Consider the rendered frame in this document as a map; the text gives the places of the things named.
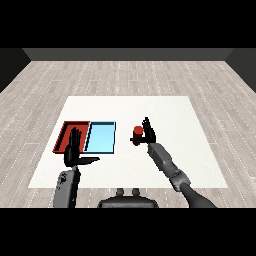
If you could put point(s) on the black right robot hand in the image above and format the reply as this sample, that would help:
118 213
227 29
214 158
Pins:
149 134

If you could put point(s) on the dark grey robot body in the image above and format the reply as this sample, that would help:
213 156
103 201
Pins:
127 200

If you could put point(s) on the small red can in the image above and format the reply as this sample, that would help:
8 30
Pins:
137 134

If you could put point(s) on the light blue shallow open box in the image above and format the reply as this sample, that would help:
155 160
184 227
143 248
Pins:
100 137

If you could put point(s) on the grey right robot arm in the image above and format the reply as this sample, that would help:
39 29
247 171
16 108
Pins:
176 175

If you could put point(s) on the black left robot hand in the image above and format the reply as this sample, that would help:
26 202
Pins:
72 156

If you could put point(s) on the red shallow open box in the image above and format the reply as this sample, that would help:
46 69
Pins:
67 136

